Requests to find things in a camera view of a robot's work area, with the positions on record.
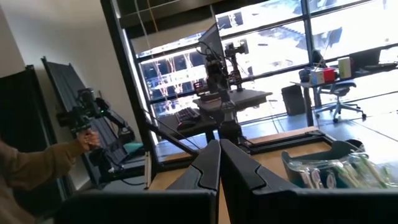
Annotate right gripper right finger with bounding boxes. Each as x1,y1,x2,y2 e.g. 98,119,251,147
220,139,398,224

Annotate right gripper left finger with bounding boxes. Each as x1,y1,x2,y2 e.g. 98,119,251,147
55,139,222,224

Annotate dark purple toothbrush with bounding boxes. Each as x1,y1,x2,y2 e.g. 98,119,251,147
300,167,313,190

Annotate blue white toothbrush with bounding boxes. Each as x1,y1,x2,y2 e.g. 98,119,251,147
289,154,371,170

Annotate green white toothbrush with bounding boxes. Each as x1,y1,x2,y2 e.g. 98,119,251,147
357,154,389,189
337,161,361,189

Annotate green toothbrushes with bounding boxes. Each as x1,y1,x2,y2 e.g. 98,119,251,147
377,164,398,187

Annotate black computer monitor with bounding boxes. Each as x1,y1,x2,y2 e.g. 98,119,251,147
198,23,225,60

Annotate white upright bar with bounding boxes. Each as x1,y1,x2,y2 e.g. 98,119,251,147
144,151,154,190

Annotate black keyboard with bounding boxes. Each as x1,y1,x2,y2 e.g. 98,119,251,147
173,106,202,124

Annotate black desk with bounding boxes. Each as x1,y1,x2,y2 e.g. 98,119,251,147
155,107,220,144

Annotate black computer mouse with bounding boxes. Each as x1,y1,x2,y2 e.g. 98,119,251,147
177,120,197,131

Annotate dark grey plastic bin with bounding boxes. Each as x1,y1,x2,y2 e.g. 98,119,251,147
281,139,367,187

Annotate teal object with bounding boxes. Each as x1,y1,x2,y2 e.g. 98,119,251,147
123,141,145,155

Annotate large bright window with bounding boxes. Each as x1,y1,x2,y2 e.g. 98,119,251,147
124,0,398,131

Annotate pale blue plastic bin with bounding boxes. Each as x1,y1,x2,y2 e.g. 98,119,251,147
338,161,398,190

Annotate black diagonal brace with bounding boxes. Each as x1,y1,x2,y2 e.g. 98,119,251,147
143,119,200,156

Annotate black box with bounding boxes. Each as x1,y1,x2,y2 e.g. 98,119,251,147
280,84,306,117

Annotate person's hand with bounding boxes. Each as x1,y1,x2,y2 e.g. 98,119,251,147
75,129,101,152

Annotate dark round object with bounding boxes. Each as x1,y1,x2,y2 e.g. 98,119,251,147
298,68,312,83

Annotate white blue box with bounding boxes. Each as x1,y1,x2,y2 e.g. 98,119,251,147
310,68,326,86

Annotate red box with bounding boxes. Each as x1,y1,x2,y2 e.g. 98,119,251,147
323,67,337,83

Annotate person's arm in brown sleeve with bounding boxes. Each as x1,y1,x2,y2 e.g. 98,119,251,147
0,138,94,224

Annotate grey office chair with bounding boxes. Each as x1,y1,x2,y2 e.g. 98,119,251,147
314,80,368,124

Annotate white green container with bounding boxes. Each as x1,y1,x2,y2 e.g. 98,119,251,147
337,56,353,80

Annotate long office desk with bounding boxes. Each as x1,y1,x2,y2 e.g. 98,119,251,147
290,63,398,127

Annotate black leaning panel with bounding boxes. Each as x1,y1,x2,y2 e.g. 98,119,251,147
41,57,133,187

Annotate black board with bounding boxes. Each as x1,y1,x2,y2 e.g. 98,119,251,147
0,64,60,206

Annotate black camera stand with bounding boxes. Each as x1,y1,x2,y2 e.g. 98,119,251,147
224,42,250,93

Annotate black rig upright post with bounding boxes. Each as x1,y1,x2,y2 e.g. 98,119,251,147
99,0,158,175

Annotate yellow hanging cable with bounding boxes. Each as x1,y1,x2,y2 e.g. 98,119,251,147
146,0,161,34

